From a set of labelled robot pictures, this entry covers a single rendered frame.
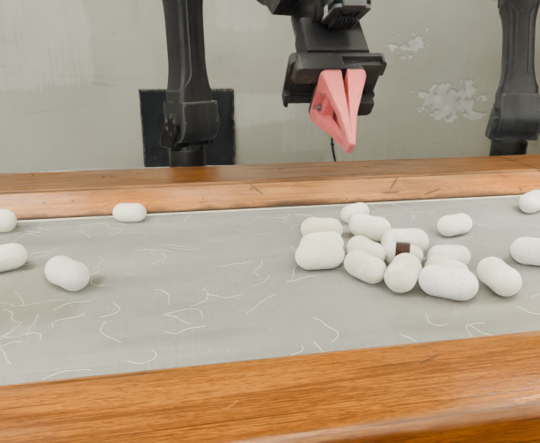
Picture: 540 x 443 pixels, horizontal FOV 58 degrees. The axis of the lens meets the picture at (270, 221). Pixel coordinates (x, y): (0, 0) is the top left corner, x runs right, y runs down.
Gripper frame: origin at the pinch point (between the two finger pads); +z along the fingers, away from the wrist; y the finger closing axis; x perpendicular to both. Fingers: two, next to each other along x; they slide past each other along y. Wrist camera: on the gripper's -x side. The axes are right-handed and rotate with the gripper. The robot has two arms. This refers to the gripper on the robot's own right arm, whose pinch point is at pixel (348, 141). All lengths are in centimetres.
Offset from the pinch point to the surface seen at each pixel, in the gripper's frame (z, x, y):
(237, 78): -149, 129, 11
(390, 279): 17.8, -7.1, -2.9
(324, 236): 12.0, -3.1, -5.4
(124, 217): 4.1, 5.4, -22.1
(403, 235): 12.6, -3.6, 0.8
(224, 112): -137, 140, 4
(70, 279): 15.1, -4.7, -23.9
